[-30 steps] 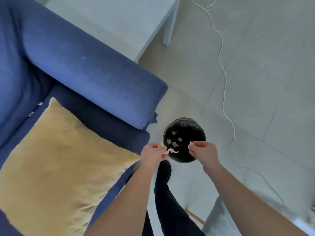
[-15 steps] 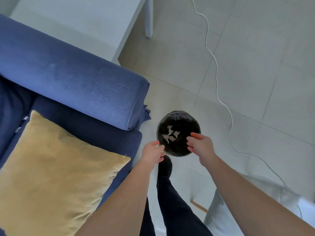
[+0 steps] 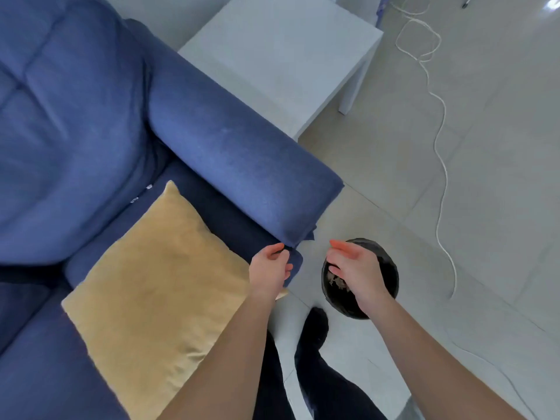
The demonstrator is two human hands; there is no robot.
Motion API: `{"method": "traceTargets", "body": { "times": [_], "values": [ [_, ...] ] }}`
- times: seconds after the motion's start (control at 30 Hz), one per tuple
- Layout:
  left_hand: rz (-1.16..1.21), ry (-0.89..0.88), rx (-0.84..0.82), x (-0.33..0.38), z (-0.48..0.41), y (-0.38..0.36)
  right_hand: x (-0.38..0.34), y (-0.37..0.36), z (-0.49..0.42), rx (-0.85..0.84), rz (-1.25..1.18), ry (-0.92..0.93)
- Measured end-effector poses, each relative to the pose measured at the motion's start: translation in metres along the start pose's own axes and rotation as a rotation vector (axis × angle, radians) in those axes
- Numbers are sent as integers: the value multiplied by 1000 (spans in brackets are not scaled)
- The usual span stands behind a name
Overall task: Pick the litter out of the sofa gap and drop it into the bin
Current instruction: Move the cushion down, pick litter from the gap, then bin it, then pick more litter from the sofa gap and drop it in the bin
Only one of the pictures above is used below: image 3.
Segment person's right hand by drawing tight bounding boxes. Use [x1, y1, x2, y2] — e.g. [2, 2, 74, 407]
[326, 239, 395, 319]

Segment person's left hand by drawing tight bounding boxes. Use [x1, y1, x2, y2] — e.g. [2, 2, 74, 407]
[249, 242, 294, 303]

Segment person's right forearm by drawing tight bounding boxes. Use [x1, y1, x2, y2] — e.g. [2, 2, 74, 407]
[356, 296, 533, 420]

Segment person's left forearm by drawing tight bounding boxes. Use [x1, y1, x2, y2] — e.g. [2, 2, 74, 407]
[157, 290, 281, 420]

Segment black round waste bin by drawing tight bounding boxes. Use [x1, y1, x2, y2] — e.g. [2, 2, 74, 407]
[321, 238, 400, 321]

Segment person's black sock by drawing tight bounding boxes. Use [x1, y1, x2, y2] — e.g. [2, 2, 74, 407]
[301, 307, 330, 352]

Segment yellow cushion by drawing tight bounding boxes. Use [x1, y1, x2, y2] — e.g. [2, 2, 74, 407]
[61, 180, 290, 420]

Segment person's dark trousers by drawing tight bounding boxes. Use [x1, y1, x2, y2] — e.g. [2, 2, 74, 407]
[251, 328, 391, 420]

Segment white side table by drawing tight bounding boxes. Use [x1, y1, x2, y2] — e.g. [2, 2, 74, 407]
[177, 0, 385, 142]

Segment blue fabric sofa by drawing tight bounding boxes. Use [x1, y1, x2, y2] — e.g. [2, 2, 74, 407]
[0, 0, 345, 420]

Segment white cable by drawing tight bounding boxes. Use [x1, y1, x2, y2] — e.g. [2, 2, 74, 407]
[387, 0, 540, 420]

